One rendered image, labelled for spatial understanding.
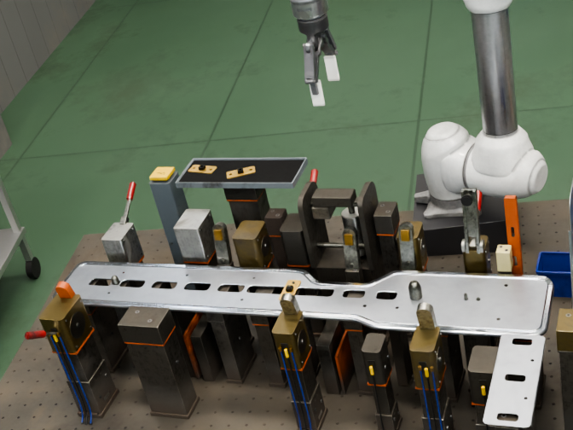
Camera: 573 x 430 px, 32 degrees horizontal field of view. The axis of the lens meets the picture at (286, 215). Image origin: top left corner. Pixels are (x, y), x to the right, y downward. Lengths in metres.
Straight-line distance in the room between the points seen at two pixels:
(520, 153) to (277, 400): 0.98
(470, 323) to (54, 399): 1.27
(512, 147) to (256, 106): 3.22
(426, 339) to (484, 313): 0.19
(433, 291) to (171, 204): 0.89
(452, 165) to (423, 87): 2.79
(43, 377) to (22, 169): 3.03
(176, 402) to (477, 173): 1.09
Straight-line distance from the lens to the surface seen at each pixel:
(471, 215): 2.51
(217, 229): 2.75
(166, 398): 2.75
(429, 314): 2.29
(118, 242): 2.91
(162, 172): 2.97
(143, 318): 2.61
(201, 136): 5.73
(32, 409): 3.02
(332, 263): 2.73
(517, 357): 2.30
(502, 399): 2.21
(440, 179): 3.04
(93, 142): 6.04
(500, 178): 2.92
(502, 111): 2.86
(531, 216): 3.28
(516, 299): 2.46
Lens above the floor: 2.54
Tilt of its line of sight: 32 degrees down
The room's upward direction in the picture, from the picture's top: 13 degrees counter-clockwise
